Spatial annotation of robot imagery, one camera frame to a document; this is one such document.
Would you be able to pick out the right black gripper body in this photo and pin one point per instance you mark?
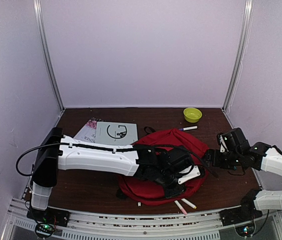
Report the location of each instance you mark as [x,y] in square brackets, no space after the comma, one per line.
[232,160]

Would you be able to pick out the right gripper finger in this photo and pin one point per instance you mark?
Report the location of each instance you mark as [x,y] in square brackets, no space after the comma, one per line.
[208,160]
[209,154]

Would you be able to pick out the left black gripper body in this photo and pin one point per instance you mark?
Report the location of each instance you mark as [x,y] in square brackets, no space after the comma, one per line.
[169,192]

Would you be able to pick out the red backpack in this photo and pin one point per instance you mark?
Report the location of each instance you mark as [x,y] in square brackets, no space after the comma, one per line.
[150,193]

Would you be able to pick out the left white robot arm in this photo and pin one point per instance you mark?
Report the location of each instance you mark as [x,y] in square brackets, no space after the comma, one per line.
[61,152]

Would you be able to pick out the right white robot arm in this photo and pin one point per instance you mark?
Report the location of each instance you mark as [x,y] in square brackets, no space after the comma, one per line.
[266,158]

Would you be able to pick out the purple-capped white marker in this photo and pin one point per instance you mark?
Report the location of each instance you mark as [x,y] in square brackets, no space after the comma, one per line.
[188,128]

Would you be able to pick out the yellow-capped white marker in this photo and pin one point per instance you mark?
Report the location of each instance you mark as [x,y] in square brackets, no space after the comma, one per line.
[189,203]

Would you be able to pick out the pink-capped white marker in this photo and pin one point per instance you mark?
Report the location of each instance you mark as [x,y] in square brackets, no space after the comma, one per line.
[180,207]

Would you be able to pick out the yellow-green plastic bowl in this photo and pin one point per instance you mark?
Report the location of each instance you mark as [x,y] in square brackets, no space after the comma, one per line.
[192,115]

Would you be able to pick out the grey book with black logo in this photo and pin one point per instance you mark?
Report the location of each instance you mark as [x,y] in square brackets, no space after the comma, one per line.
[116,133]

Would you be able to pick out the white floral book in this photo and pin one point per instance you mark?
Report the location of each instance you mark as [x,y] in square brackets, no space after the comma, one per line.
[88,132]

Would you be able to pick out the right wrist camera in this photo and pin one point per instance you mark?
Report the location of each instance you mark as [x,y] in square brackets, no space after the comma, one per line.
[221,143]

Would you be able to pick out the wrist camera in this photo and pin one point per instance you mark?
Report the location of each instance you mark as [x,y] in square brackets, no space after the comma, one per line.
[189,174]
[221,143]

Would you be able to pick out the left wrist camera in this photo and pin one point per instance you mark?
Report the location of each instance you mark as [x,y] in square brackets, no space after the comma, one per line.
[189,174]

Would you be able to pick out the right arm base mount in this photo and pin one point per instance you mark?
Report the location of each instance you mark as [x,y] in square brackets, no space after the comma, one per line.
[246,212]

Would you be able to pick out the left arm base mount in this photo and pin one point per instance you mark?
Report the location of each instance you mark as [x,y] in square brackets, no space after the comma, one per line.
[47,221]

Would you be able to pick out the right aluminium frame post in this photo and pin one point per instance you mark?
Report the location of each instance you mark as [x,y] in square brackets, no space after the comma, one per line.
[238,64]

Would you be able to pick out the aluminium frame post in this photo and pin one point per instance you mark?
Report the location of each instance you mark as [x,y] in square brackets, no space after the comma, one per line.
[238,64]
[46,54]

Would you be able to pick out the left aluminium frame post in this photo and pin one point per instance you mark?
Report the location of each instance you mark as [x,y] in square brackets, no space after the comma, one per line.
[46,54]

